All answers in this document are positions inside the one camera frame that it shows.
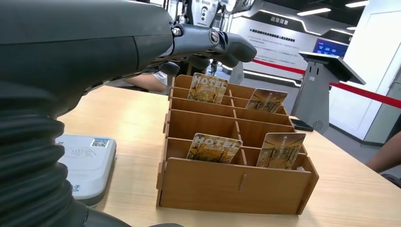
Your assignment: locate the wooden card organizer box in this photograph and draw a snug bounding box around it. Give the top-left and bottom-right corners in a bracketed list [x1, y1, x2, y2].
[156, 74, 320, 216]

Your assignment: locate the ceiling light panel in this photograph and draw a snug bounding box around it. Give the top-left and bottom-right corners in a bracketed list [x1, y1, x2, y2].
[296, 7, 332, 17]
[345, 0, 370, 9]

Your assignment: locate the blue wall display screen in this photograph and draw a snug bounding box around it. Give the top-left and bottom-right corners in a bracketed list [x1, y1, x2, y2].
[313, 38, 349, 59]

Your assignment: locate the black smartphone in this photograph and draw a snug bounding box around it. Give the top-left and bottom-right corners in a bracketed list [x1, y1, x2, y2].
[289, 118, 314, 132]

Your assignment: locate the person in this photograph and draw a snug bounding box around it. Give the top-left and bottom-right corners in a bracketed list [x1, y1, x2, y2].
[105, 62, 170, 94]
[366, 122, 401, 189]

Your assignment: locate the grey card reader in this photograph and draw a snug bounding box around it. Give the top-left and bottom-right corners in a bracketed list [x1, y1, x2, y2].
[55, 134, 117, 208]

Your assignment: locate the printed hotel key card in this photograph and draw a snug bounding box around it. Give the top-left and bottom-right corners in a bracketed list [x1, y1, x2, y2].
[187, 72, 229, 105]
[186, 132, 244, 165]
[256, 132, 307, 170]
[244, 88, 288, 114]

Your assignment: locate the grey kiosk stand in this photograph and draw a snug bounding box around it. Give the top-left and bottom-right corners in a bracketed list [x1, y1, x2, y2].
[290, 51, 366, 135]

